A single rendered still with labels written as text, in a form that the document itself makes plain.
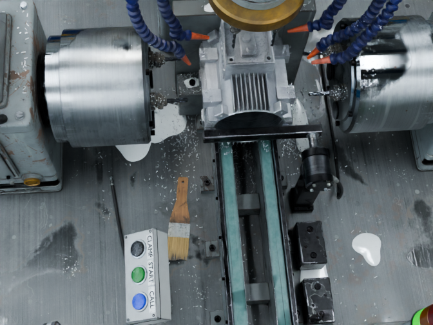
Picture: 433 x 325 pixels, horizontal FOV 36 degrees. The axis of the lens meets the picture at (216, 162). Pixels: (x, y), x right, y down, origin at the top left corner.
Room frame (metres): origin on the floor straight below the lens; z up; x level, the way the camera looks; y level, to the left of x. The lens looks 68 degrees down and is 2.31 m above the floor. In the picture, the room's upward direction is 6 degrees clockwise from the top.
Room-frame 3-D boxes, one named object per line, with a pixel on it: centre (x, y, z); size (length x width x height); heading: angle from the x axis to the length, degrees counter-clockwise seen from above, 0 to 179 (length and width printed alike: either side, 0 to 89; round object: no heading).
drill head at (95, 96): (0.65, 0.31, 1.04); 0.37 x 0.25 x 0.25; 100
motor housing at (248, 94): (0.71, -0.04, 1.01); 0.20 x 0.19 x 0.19; 10
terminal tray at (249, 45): (0.75, -0.04, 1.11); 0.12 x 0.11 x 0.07; 10
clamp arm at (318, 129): (0.60, -0.09, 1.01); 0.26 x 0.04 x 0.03; 100
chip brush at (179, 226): (0.46, 0.07, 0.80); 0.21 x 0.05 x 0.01; 3
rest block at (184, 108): (0.76, 0.08, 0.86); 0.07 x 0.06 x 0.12; 100
